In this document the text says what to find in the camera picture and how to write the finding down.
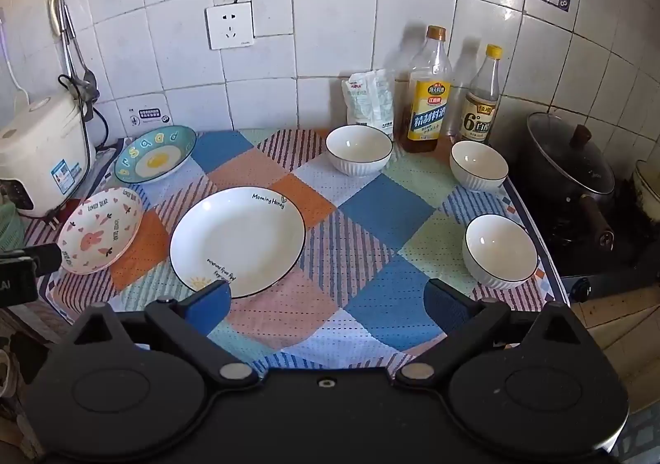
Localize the white wall socket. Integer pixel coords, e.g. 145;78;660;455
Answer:
205;1;255;51

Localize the white rice cooker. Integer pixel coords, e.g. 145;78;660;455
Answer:
0;93;96;220

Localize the white-handled hanging utensil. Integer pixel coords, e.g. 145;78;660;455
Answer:
47;0;67;38

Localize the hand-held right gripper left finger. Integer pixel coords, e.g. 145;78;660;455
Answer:
61;281;260;387

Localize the teal fried egg plate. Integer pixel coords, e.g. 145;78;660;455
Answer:
114;125;198;184

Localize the white seasoning packet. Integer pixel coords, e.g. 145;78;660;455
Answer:
342;68;397;141

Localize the black rice cooker cable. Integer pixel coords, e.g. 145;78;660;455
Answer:
57;74;112;149

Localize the patchwork checkered tablecloth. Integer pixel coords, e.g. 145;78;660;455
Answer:
23;128;570;377

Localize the amber cooking wine bottle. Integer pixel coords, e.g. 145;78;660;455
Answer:
400;25;453;154

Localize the clear vinegar bottle yellow cap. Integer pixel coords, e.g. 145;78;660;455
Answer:
458;44;503;145

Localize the metal hanging ladle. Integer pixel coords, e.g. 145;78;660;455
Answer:
58;0;100;106

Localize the green plastic basket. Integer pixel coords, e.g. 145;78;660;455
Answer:
0;200;28;252

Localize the pink bunny print plate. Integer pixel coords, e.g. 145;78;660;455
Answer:
57;187;144;275

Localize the white ribbed bowl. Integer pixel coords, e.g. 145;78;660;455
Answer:
462;214;539;290
325;124;394;177
449;141;509;193

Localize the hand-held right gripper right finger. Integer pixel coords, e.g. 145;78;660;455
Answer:
394;278;594;387

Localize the cream enamel pot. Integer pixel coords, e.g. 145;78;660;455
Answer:
632;160;660;226

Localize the large white black-rimmed plate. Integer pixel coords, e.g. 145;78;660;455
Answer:
169;186;306;299

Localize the white wall notice sticker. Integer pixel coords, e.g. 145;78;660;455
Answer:
128;104;172;129

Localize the black wok with glass lid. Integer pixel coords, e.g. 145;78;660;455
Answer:
489;98;660;301

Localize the white thin cable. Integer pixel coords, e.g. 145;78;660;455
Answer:
0;18;33;106

